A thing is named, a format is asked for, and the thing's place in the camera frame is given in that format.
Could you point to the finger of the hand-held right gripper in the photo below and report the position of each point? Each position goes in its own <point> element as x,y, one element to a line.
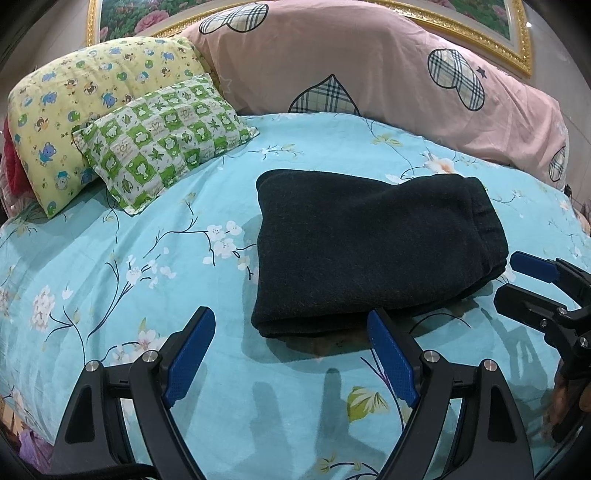
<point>531,265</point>
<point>517,302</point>

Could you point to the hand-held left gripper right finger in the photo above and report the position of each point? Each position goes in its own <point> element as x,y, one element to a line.
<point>392,360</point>

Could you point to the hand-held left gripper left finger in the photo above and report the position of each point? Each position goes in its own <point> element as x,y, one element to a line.
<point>189,360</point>

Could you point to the dark pants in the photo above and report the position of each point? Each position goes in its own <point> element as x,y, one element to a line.
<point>369,244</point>

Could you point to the person's right hand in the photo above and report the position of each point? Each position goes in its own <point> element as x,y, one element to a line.
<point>561,397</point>

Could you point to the blue floral bed sheet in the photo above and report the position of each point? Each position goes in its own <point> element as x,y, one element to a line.
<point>138,221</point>

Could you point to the purple cloth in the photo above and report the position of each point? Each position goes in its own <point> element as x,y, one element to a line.
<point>32,450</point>

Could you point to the green checked pillow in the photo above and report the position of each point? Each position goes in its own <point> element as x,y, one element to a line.
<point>161,134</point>

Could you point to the pink quilt with checked hearts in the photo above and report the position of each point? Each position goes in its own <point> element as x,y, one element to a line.
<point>383,69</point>

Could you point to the red cloth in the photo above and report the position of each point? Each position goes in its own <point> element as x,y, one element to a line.
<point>11,170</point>

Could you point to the yellow printed pillow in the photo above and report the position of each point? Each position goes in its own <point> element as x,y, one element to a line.
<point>69,92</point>

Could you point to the gold framed floral painting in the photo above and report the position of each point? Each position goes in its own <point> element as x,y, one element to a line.
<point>138,14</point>

